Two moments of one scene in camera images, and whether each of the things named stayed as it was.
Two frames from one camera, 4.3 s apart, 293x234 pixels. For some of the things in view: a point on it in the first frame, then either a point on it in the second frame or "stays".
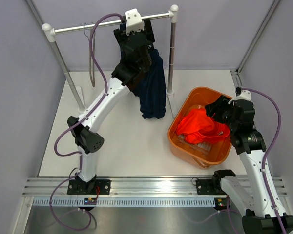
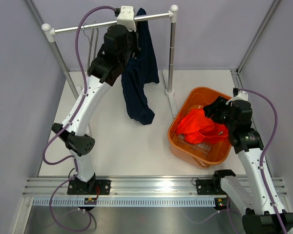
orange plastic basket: [203, 156] stays
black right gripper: [213, 107] stays
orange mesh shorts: [198, 127] stays
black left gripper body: [147, 32] → [132, 46]
